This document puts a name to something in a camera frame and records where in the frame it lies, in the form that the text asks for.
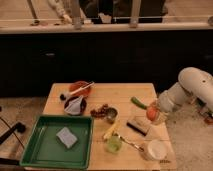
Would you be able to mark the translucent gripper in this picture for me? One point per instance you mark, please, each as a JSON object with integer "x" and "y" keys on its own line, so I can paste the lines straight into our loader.
{"x": 161, "y": 116}

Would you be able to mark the orange apple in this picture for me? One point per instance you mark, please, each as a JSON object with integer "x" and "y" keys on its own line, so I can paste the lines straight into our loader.
{"x": 151, "y": 113}

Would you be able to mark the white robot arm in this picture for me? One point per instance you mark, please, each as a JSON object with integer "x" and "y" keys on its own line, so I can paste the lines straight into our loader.
{"x": 192, "y": 82}

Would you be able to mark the white paper cup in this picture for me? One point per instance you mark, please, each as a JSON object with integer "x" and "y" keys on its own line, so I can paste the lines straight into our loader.
{"x": 154, "y": 150}

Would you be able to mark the small metal cup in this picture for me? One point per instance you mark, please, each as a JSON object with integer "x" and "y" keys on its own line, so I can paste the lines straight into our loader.
{"x": 111, "y": 114}

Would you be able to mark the black and tan eraser block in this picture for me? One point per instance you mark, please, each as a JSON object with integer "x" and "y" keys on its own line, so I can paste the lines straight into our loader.
{"x": 140, "y": 125}

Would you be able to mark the green chili pepper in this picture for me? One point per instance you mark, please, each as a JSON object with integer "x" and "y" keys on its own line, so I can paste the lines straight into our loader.
{"x": 138, "y": 103}

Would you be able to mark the wooden table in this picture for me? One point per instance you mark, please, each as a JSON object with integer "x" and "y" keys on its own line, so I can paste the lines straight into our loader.
{"x": 128, "y": 159}

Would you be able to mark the gold spoon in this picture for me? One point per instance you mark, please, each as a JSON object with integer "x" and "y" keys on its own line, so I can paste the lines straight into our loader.
{"x": 130, "y": 143}

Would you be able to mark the yellow corn cob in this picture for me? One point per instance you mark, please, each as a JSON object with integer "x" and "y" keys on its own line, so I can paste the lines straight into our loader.
{"x": 111, "y": 130}

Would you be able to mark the dark plate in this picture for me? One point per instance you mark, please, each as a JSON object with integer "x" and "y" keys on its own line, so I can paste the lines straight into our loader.
{"x": 67, "y": 102}

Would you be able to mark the grey folded cloth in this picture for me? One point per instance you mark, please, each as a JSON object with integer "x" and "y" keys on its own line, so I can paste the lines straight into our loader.
{"x": 74, "y": 106}

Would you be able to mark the orange bowl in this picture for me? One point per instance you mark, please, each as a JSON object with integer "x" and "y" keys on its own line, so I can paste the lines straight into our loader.
{"x": 78, "y": 84}

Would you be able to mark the blue sponge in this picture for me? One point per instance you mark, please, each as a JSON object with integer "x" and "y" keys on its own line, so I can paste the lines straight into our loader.
{"x": 67, "y": 137}

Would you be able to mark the green plastic tray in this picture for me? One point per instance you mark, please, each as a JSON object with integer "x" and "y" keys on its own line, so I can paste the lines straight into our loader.
{"x": 45, "y": 150}

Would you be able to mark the white handled brush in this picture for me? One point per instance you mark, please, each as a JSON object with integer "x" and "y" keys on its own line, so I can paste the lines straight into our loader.
{"x": 68, "y": 94}

